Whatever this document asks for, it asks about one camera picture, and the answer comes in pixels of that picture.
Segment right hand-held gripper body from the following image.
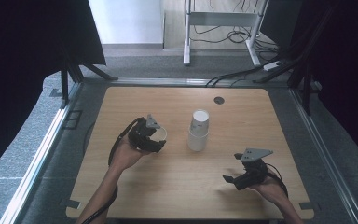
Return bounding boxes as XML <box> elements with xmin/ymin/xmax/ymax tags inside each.
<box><xmin>234</xmin><ymin>147</ymin><xmax>274</xmax><ymax>191</ymax></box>

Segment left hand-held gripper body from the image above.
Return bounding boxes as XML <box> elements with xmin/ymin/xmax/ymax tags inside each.
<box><xmin>127</xmin><ymin>114</ymin><xmax>162</xmax><ymax>153</ymax></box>

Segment person's left hand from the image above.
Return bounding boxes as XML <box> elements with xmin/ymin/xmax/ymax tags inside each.
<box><xmin>112</xmin><ymin>135</ymin><xmax>152</xmax><ymax>173</ymax></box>

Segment person's right hand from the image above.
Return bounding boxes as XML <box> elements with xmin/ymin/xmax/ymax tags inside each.
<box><xmin>249</xmin><ymin>177</ymin><xmax>287</xmax><ymax>205</ymax></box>

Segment black stand legs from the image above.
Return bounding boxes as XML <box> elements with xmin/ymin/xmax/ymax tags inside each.
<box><xmin>252</xmin><ymin>6</ymin><xmax>338</xmax><ymax>117</ymax></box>
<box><xmin>59</xmin><ymin>57</ymin><xmax>119</xmax><ymax>109</ymax></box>

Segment white power strip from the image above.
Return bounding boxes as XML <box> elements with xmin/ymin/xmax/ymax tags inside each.
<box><xmin>262</xmin><ymin>61</ymin><xmax>284</xmax><ymax>72</ymax></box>

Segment black curtain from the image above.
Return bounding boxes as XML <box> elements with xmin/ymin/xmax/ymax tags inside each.
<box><xmin>0</xmin><ymin>0</ymin><xmax>107</xmax><ymax>183</ymax></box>
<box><xmin>259</xmin><ymin>0</ymin><xmax>358</xmax><ymax>174</ymax></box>

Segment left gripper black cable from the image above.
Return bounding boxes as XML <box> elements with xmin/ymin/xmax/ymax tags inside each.
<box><xmin>80</xmin><ymin>116</ymin><xmax>145</xmax><ymax>224</ymax></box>

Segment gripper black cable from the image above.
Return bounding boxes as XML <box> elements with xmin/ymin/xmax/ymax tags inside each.
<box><xmin>264</xmin><ymin>162</ymin><xmax>290</xmax><ymax>199</ymax></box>
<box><xmin>80</xmin><ymin>116</ymin><xmax>145</xmax><ymax>224</ymax></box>

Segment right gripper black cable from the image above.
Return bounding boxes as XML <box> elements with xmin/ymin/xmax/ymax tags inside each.
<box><xmin>264</xmin><ymin>162</ymin><xmax>290</xmax><ymax>199</ymax></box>

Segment aluminium floor rail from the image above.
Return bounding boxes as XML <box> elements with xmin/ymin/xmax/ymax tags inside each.
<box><xmin>288</xmin><ymin>88</ymin><xmax>358</xmax><ymax>224</ymax></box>
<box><xmin>0</xmin><ymin>82</ymin><xmax>85</xmax><ymax>224</ymax></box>
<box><xmin>105</xmin><ymin>77</ymin><xmax>291</xmax><ymax>89</ymax></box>

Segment long black floor cables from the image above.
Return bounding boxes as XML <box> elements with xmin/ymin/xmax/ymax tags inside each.
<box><xmin>204</xmin><ymin>55</ymin><xmax>282</xmax><ymax>88</ymax></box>

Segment tangled black floor cables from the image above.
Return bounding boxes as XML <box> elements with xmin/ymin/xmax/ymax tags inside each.
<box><xmin>189</xmin><ymin>23</ymin><xmax>281</xmax><ymax>54</ymax></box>

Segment white metal desk frame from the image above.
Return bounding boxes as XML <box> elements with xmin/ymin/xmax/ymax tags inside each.
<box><xmin>183</xmin><ymin>0</ymin><xmax>270</xmax><ymax>67</ymax></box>

